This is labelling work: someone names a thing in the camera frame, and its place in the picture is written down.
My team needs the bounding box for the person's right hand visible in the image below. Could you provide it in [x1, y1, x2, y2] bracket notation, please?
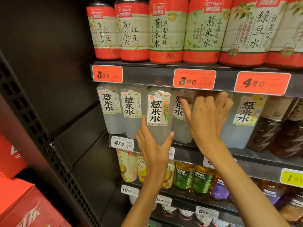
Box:
[180, 92, 234, 155]

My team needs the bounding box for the person's left hand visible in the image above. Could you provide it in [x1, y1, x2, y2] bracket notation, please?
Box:
[136, 115, 175, 185]

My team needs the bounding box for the clear square water bottle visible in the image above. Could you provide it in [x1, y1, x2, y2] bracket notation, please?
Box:
[221, 93, 267, 149]
[146, 87, 172, 146]
[171, 88, 197, 144]
[97, 83, 125, 135]
[119, 84, 148, 139]

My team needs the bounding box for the person's right forearm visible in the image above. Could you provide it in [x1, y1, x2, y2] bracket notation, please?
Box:
[198, 144, 291, 227]

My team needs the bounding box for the person's left forearm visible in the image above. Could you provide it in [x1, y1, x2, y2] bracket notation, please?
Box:
[121, 177, 167, 227]

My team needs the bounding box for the orange price tag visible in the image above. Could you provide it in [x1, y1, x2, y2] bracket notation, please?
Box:
[92, 65, 123, 83]
[234, 71, 291, 96]
[173, 69, 217, 90]

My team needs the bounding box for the yellow-label juice bottle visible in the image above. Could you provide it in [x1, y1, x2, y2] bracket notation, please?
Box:
[116, 149, 139, 183]
[162, 160, 176, 189]
[137, 153, 147, 184]

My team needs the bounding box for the green-label tea bottle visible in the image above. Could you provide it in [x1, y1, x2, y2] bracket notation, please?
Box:
[173, 161, 195, 190]
[189, 165, 216, 197]

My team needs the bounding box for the dark brown tea bottle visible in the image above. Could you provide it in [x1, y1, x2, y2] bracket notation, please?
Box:
[247, 96, 295, 153]
[270, 98, 303, 160]

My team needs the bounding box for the grey metal shelf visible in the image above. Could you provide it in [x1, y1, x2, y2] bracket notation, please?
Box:
[90, 60, 303, 98]
[121, 179, 239, 216]
[151, 210, 245, 227]
[109, 133, 303, 185]

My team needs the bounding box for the purple-label tea bottle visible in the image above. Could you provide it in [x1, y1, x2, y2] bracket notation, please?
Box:
[209, 173, 230, 202]

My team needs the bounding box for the row of red-banded tea bottles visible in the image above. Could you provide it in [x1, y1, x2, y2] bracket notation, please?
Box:
[86, 0, 303, 69]

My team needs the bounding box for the yellow price tag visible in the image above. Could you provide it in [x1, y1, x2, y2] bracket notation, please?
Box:
[280, 168, 303, 188]

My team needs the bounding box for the amber tea bottle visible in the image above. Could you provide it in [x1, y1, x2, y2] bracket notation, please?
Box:
[279, 191, 303, 222]
[258, 179, 285, 206]

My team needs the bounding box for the black perforated shelf upright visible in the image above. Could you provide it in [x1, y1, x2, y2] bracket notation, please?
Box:
[0, 51, 103, 227]

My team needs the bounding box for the red cardboard drinks box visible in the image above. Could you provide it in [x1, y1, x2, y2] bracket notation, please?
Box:
[0, 173, 72, 227]
[0, 131, 28, 179]

